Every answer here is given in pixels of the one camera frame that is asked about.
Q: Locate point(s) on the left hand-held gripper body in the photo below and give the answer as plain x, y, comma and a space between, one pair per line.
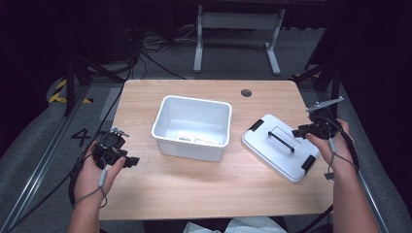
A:
111, 152

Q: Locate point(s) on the person's right hand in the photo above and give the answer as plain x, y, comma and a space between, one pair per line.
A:
340, 155

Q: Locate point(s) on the white plastic storage bin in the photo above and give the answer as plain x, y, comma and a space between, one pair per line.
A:
194, 119

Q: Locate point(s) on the person's white clothing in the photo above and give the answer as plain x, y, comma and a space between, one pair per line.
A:
246, 225

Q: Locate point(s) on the grey metal stand frame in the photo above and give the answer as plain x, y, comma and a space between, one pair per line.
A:
238, 21

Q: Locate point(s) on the black tripod stand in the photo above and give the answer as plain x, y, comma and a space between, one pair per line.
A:
70, 84
335, 81

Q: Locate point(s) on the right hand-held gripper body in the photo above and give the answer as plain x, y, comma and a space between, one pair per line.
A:
322, 127

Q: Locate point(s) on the aluminium floor rail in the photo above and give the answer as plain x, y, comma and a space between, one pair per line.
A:
39, 168

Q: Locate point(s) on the yellow and black floor tape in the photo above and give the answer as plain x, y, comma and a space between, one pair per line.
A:
58, 95

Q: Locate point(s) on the person's left hand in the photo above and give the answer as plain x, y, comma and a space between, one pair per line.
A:
89, 178

